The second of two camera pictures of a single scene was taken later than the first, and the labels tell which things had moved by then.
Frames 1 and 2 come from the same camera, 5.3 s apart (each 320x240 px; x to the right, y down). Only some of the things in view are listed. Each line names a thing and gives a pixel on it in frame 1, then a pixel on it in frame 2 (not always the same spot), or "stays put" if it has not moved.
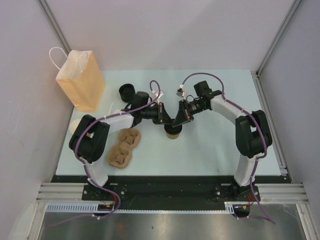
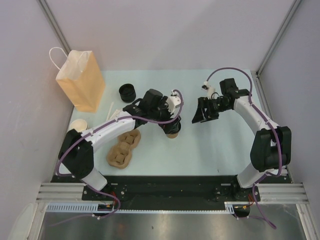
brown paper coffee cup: x=173 y=136 stays put
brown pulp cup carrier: x=119 y=156 stays put
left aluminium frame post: x=54 y=25 stays put
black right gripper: x=184 y=115 -> x=204 y=102
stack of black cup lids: x=127 y=92 stays put
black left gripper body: x=159 y=113 -> x=167 y=126
